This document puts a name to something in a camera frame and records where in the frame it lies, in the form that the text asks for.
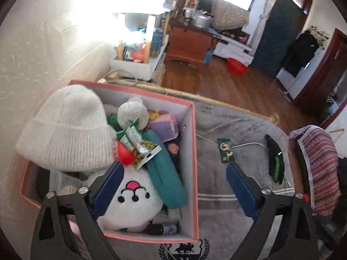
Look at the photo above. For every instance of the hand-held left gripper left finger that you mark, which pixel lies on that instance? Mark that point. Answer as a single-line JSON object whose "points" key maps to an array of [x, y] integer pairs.
{"points": [[108, 189]]}

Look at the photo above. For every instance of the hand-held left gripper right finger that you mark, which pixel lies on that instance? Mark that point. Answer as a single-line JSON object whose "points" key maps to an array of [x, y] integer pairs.
{"points": [[241, 189]]}

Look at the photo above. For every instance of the white plush toy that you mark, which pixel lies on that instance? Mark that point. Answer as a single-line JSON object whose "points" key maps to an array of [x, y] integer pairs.
{"points": [[135, 205]]}

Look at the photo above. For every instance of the pink cardboard box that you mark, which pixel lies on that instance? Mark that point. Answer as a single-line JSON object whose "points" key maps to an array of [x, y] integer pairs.
{"points": [[189, 168]]}

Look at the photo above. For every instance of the large white knit hat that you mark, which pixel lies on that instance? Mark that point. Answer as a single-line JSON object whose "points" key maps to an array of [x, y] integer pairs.
{"points": [[67, 130]]}

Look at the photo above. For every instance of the grey blanket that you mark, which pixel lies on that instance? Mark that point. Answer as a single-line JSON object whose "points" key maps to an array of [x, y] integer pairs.
{"points": [[211, 173]]}

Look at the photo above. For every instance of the dark green card packet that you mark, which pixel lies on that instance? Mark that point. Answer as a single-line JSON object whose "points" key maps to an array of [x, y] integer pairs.
{"points": [[224, 151]]}

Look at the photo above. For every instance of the black green glove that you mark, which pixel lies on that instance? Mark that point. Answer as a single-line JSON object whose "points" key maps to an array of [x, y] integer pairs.
{"points": [[272, 151]]}

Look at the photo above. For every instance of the green pea snack packet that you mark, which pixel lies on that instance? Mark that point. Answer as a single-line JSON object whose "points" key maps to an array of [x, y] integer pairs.
{"points": [[143, 151]]}

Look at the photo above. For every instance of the green white striped packet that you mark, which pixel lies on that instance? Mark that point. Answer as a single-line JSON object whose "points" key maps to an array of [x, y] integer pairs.
{"points": [[130, 138]]}

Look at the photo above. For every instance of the teal pencil case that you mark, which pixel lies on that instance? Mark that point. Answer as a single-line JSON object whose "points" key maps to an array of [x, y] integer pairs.
{"points": [[165, 178]]}

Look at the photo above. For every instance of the brown bottle blue label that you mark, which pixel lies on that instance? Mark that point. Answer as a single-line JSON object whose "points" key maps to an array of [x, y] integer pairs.
{"points": [[156, 229]]}

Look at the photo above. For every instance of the dark green item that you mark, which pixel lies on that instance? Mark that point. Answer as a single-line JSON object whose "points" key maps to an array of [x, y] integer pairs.
{"points": [[112, 122]]}

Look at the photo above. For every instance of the small peach toy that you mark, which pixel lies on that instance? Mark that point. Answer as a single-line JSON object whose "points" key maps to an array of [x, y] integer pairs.
{"points": [[172, 148]]}

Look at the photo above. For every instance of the small white knit hat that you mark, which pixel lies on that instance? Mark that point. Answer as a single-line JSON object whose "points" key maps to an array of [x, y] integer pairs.
{"points": [[132, 113]]}

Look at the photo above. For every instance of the striped chair cushion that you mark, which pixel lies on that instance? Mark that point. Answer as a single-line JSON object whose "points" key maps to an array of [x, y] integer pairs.
{"points": [[320, 168]]}

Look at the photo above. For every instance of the purple plush block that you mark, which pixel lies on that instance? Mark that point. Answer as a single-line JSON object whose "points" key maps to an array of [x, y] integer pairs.
{"points": [[164, 127]]}

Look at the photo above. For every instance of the small yellow toy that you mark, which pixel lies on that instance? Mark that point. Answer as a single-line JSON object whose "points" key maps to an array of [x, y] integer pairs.
{"points": [[153, 114]]}

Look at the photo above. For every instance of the white cupboard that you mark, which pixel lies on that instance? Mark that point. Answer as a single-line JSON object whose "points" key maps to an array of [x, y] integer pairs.
{"points": [[298, 84]]}

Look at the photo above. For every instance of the white low table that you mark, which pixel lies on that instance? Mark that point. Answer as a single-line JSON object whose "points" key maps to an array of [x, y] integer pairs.
{"points": [[130, 70]]}

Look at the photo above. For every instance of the red plastic basin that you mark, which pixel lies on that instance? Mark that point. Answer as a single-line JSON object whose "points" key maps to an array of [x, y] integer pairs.
{"points": [[237, 66]]}

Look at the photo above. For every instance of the blue carton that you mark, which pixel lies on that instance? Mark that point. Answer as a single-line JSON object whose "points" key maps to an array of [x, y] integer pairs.
{"points": [[208, 56]]}

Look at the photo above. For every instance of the white low cabinet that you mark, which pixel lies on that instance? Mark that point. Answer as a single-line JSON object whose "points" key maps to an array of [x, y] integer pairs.
{"points": [[230, 48]]}

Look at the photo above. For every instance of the black hanging coats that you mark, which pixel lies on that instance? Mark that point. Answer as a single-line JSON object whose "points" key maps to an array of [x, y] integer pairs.
{"points": [[301, 51]]}

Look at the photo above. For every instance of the brown wooden door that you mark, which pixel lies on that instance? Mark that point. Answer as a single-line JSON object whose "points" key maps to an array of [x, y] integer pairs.
{"points": [[333, 67]]}

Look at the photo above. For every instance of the blue water jug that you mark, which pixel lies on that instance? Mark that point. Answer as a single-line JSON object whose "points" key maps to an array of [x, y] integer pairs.
{"points": [[156, 43]]}

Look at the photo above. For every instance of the brown wooden cabinet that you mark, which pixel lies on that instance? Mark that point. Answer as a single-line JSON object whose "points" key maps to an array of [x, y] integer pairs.
{"points": [[187, 43]]}

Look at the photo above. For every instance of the dark green door curtain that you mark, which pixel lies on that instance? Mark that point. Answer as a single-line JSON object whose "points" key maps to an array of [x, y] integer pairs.
{"points": [[276, 32]]}

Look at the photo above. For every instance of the floral cloth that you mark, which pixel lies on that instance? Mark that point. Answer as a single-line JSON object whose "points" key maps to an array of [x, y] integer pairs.
{"points": [[321, 35]]}

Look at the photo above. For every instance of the metal pot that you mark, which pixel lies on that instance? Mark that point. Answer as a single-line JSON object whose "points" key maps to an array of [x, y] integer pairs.
{"points": [[200, 20]]}

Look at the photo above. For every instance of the lace covered television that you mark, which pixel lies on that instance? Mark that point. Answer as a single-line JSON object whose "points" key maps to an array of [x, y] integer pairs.
{"points": [[230, 15]]}

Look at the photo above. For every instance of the wooden bed rail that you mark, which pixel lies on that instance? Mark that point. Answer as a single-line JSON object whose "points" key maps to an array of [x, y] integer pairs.
{"points": [[230, 105]]}

